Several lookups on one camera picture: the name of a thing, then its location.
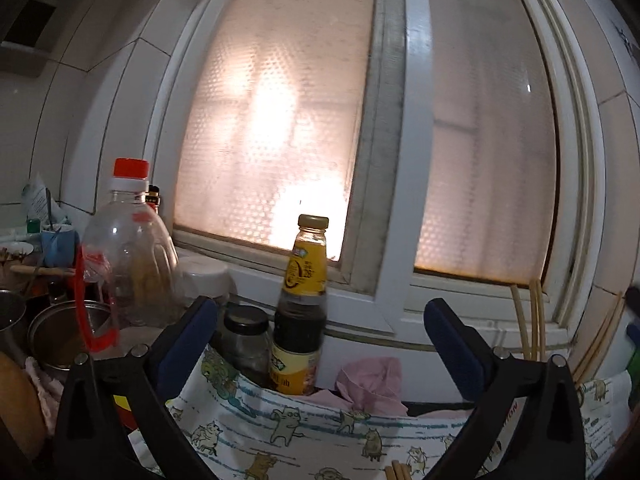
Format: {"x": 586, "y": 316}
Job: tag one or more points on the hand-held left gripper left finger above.
{"x": 185, "y": 345}

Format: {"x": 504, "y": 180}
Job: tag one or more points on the pink cloth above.
{"x": 372, "y": 382}

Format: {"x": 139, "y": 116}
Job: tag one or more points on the red yellow packet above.
{"x": 125, "y": 410}

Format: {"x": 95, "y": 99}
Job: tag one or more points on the pink towel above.
{"x": 46, "y": 395}

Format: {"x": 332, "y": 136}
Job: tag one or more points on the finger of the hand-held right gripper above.
{"x": 635, "y": 301}
{"x": 634, "y": 336}

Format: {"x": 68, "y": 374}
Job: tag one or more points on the clear oil bottle red cap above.
{"x": 130, "y": 270}

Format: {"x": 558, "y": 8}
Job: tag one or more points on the white-framed frosted window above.
{"x": 270, "y": 135}

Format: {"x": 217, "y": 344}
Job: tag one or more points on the pile of bamboo chopsticks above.
{"x": 397, "y": 472}

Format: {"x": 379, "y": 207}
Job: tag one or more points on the cat-printed cloth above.
{"x": 300, "y": 425}

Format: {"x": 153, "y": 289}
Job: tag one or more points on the small steel saucepan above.
{"x": 60, "y": 332}

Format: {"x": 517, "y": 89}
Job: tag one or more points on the jar with white lid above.
{"x": 205, "y": 280}

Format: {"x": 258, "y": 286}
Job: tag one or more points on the wooden stick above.
{"x": 40, "y": 270}

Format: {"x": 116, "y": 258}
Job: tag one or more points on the pale bowl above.
{"x": 15, "y": 250}

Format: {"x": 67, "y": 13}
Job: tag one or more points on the white green packet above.
{"x": 37, "y": 200}

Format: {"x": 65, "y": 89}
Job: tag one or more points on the blue cup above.
{"x": 60, "y": 247}

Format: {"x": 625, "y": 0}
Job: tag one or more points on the brown rounded object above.
{"x": 20, "y": 405}

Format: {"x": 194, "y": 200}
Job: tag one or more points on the bamboo chopstick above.
{"x": 598, "y": 335}
{"x": 518, "y": 320}

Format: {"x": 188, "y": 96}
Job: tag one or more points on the dark sauce bottle yellow label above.
{"x": 300, "y": 320}

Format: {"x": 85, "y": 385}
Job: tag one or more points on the dark wall vent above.
{"x": 30, "y": 25}

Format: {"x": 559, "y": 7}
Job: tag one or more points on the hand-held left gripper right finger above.
{"x": 450, "y": 350}

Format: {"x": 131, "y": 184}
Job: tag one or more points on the dark glass jar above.
{"x": 245, "y": 340}

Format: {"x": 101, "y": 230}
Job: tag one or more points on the small bottle dark cap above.
{"x": 154, "y": 197}

